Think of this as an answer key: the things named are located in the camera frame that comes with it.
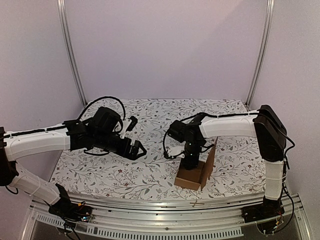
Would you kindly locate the floral patterned table mat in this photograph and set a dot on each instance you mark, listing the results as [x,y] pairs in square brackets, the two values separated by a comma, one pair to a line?
[238,168]

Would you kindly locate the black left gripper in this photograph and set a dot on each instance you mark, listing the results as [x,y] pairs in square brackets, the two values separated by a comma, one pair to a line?
[124,153]

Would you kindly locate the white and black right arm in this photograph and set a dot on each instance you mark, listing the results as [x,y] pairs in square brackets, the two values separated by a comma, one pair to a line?
[272,143]

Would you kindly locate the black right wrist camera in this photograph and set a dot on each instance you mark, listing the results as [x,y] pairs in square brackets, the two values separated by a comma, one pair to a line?
[177,131]

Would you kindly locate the aluminium front rail base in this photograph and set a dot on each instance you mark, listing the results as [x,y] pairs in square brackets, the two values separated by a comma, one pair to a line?
[203,219]

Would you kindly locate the left aluminium frame post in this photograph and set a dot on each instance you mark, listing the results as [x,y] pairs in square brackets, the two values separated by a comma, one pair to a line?
[61,6]

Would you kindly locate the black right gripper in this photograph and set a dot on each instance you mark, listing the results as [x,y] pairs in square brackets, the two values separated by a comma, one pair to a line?
[189,161]

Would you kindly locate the right aluminium frame post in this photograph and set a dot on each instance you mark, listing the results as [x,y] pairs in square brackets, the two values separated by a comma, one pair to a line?
[262,51]

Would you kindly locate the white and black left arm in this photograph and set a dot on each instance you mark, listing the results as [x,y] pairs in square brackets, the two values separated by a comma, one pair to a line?
[71,135]

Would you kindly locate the aluminium frame post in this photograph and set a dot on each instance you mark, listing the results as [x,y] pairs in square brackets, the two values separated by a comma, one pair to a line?
[61,6]
[262,51]

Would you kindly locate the brown cardboard box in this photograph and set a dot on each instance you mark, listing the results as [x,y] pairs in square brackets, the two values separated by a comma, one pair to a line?
[197,178]

